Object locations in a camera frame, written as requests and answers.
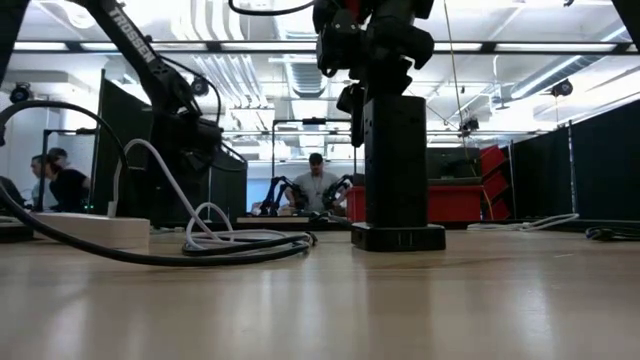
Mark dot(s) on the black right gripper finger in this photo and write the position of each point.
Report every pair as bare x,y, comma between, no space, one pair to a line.
356,120

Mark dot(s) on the white power strip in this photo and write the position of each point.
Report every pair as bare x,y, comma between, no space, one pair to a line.
90,230

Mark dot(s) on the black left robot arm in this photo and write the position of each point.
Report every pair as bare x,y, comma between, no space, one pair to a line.
135,45

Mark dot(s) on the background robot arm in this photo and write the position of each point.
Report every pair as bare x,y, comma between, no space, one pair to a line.
335,192
277,192

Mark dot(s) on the black ceiling spotlight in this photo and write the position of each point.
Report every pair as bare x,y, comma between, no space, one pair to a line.
200,86
470,124
20,92
562,87

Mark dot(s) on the person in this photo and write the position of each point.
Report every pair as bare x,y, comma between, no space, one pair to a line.
37,185
67,190
316,190

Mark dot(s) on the black partition panel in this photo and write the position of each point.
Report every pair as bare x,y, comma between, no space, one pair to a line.
600,165
135,200

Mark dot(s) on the black monitor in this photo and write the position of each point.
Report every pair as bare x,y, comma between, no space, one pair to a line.
452,162

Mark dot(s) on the red plastic bin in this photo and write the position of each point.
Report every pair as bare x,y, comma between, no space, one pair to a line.
455,202

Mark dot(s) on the red shelf unit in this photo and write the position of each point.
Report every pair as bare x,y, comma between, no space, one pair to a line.
492,160

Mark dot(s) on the background black rig frame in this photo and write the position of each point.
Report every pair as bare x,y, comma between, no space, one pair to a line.
314,120

